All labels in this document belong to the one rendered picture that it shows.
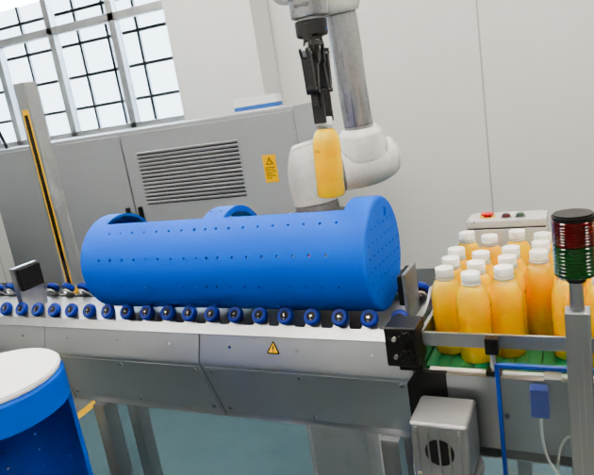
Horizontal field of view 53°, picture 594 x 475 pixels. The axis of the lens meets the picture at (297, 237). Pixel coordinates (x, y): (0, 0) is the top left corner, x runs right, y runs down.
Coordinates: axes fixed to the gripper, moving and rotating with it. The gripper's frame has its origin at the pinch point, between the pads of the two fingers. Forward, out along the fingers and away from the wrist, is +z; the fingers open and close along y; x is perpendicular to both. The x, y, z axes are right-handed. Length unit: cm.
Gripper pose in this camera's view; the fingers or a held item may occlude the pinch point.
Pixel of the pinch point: (322, 107)
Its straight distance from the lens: 145.6
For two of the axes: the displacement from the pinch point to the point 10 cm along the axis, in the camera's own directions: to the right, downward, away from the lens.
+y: -4.2, 2.7, -8.7
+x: 9.0, -0.3, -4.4
